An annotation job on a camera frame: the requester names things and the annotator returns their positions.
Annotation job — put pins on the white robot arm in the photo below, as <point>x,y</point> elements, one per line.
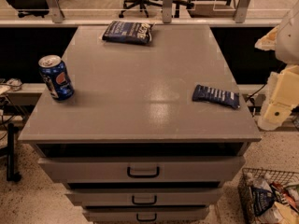
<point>287,45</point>

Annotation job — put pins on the black stand leg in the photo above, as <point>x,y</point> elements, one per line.
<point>12,175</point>

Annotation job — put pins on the top grey drawer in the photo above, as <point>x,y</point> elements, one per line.
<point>141,169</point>

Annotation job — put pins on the red snack bag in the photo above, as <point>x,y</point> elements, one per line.
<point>282,196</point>

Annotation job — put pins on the blue pepsi can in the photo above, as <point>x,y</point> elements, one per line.
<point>54,73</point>

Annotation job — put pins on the middle grey drawer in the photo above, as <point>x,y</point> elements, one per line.
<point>144,197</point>

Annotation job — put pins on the metal railing frame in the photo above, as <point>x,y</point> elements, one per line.
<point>99,12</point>

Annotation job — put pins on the blue rxbar blueberry wrapper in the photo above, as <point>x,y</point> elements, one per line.
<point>216,96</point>

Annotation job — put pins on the blue chip bag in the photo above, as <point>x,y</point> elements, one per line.
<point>128,32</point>

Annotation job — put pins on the black office chair centre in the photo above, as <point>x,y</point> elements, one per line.
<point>169,8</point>

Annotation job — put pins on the grey drawer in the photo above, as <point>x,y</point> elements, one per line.
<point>141,169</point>
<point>144,197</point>
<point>146,214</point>

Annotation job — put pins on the yellow snack bag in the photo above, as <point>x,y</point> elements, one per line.
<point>285,215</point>

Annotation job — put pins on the wire basket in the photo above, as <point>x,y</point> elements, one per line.
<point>261,179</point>

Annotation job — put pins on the dark blue snack bag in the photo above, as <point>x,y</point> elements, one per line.
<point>263,199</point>

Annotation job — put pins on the grey drawer cabinet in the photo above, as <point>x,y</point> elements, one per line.
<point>136,101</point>

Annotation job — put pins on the bottom grey drawer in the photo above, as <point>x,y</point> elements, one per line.
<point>146,214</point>

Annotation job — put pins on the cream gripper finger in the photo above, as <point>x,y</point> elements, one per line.
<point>268,41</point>
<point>286,91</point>

